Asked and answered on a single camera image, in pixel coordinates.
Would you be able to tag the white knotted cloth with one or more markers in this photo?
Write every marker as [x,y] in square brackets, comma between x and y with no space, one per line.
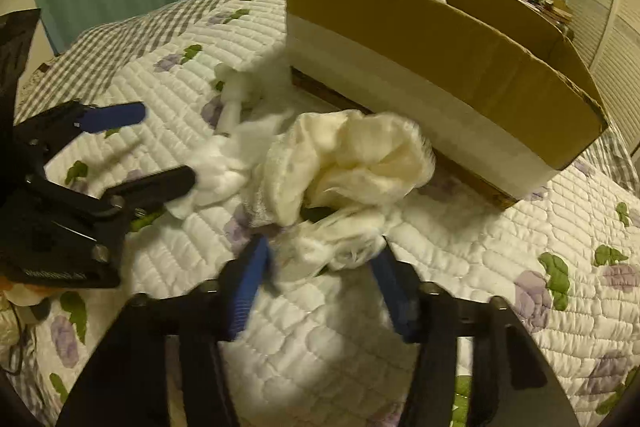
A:
[240,84]

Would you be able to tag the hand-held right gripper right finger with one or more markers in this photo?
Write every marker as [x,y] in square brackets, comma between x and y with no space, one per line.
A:
[395,297]

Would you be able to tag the brown cardboard box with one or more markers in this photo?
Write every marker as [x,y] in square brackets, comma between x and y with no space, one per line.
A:
[440,57]

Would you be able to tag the white floral quilt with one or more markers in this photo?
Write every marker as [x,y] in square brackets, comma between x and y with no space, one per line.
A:
[500,247]

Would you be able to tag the white fluffy sock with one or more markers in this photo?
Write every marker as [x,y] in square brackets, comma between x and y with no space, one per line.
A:
[220,172]

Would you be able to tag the white louvered wardrobe door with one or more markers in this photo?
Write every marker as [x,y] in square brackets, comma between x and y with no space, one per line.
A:
[610,32]

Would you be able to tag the cream fluffy cloth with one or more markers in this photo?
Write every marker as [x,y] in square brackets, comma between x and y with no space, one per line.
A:
[350,157]

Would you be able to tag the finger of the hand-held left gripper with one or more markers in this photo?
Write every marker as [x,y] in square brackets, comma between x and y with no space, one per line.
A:
[155,182]
[115,114]

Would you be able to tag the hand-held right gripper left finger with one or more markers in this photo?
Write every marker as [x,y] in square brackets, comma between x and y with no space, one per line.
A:
[247,292]

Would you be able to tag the grey checked bed sheet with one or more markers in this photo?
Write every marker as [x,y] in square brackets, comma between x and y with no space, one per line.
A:
[105,42]

